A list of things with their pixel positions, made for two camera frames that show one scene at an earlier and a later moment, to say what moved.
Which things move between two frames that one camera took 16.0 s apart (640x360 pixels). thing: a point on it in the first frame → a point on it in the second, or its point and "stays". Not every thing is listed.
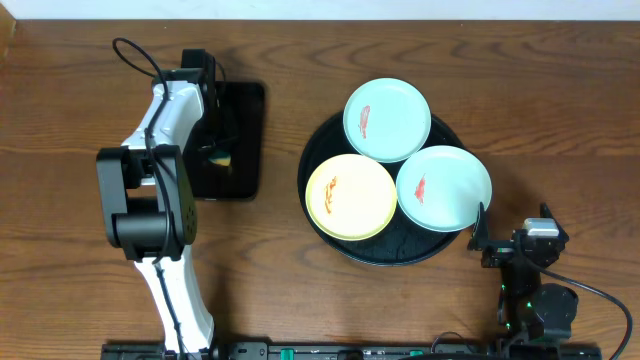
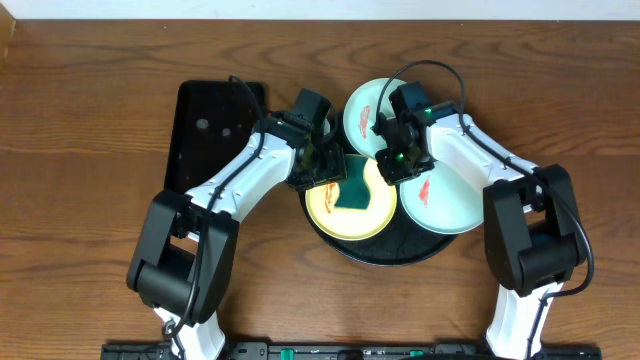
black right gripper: (497, 252) → (391, 174)
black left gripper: (213, 148) → (317, 175)
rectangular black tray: (225, 151) stays
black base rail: (358, 351) stays
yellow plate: (351, 197) stays
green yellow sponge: (221, 158) → (353, 191)
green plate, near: (441, 188) stays
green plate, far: (387, 120) stays
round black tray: (399, 242) stays
